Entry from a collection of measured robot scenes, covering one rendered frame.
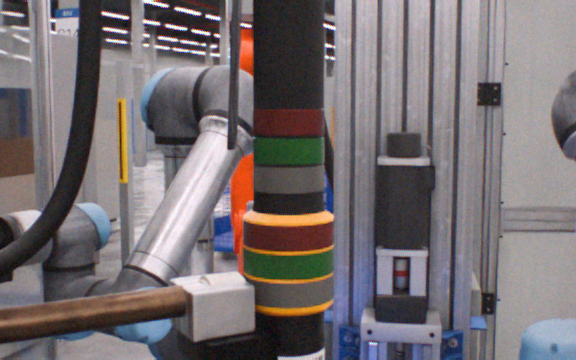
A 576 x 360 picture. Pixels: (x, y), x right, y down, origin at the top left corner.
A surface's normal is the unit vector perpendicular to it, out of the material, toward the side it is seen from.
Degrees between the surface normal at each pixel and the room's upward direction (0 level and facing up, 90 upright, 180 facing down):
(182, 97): 84
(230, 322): 90
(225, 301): 90
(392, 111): 90
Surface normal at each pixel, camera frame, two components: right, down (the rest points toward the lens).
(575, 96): -0.58, -0.55
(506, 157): -0.10, 0.11
